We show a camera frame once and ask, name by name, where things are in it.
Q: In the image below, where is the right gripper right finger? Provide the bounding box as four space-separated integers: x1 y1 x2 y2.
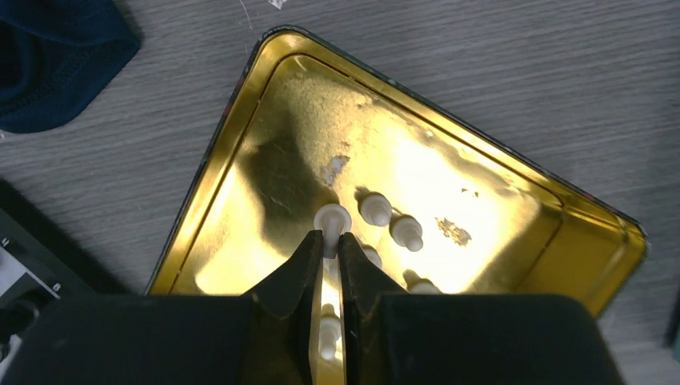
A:
338 233 624 384

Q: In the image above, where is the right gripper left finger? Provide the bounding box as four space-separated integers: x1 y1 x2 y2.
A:
2 230 323 384

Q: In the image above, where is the white pawn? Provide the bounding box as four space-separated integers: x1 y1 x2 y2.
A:
313 204 352 259
358 193 393 227
318 315 342 361
408 280 442 295
362 245 383 269
390 216 423 252

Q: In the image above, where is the gold tin tray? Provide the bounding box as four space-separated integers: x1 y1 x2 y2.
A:
148 27 646 384

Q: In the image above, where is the white pawn in tin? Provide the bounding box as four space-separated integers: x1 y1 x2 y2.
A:
408 280 442 295
318 315 342 361
390 216 423 252
358 193 393 227

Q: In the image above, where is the black white chessboard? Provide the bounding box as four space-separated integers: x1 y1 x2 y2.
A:
1 180 127 367

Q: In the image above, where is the dark blue cloth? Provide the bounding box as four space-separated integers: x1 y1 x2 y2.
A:
1 1 141 134

